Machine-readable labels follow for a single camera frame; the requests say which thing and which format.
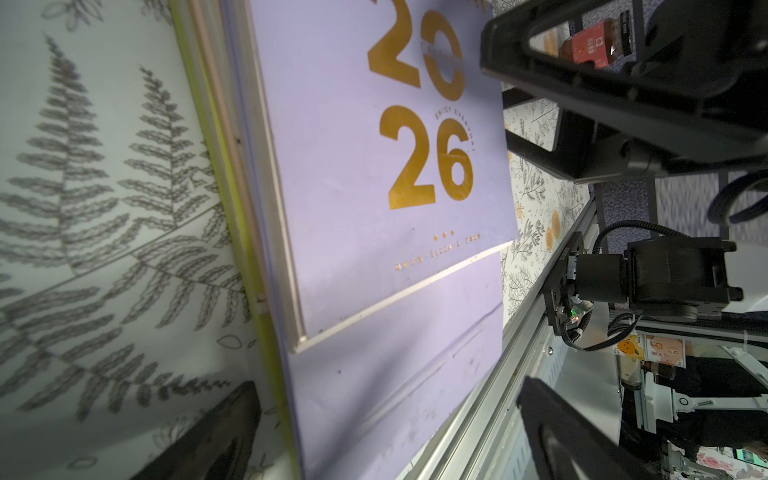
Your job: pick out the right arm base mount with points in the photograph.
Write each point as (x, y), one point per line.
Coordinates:
(567, 314)

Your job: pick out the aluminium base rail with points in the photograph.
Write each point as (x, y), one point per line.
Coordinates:
(485, 438)

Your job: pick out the purple 2026 calendar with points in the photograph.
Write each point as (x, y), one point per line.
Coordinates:
(376, 158)

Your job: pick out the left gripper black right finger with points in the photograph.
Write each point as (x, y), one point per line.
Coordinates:
(565, 445)

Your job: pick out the floral patterned table mat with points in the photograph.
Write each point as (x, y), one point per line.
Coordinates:
(123, 313)

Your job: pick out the red jar black lid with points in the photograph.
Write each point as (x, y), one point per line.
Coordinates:
(601, 44)

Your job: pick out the green 2026 desk calendar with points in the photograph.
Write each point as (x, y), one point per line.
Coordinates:
(287, 465)

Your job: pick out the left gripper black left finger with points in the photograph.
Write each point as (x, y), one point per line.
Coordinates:
(218, 446)

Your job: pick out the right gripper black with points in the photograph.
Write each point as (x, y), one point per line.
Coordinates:
(613, 127)

